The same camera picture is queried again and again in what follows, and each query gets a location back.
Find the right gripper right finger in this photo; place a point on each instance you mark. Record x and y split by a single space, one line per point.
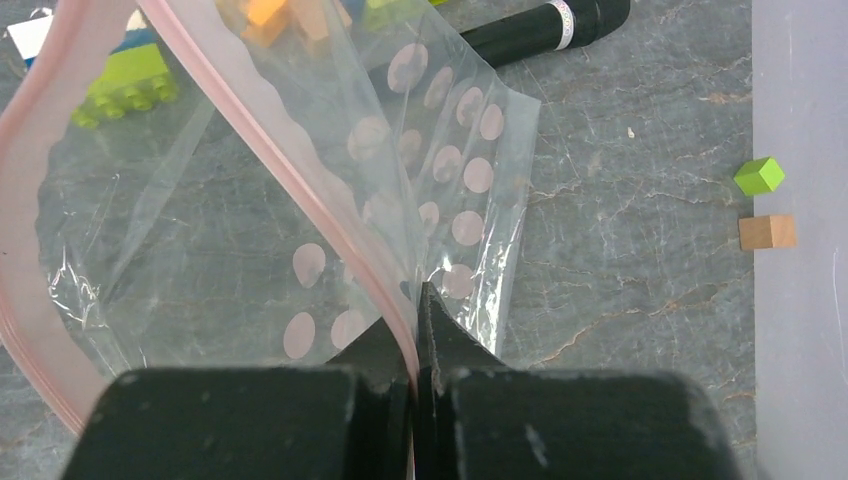
480 419

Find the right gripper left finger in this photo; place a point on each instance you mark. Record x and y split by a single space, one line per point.
345 419

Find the clear polka dot zip bag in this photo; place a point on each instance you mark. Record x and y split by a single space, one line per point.
290 197

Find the tan wooden cube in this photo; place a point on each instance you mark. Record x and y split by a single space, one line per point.
767 232

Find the green cube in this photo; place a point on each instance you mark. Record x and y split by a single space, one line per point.
760 176

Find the slanted black microphone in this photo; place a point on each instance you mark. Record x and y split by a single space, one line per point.
553 26

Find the white blue green brick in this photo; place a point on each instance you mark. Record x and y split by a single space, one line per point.
88 62

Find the tan small cube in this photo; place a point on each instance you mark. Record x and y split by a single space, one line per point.
310 19

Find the multicolour brick stack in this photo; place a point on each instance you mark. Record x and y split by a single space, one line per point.
376 14

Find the orange brick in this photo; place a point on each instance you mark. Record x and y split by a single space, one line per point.
265 20

